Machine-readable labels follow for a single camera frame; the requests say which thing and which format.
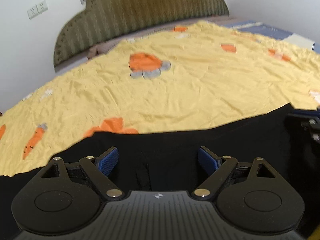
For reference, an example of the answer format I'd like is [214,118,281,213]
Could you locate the black trousers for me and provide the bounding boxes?
[0,102,320,240]

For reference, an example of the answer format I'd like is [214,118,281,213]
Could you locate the yellow carrot print quilt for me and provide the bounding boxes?
[1,21,319,176]

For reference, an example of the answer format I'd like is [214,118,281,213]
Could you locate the grey brown bed sheet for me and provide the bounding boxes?
[54,16,241,75]

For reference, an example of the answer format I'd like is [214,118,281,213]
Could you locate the olive padded headboard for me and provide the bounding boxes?
[53,0,229,67]

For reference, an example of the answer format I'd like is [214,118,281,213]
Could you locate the white wall socket pair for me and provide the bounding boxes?
[27,1,48,20]

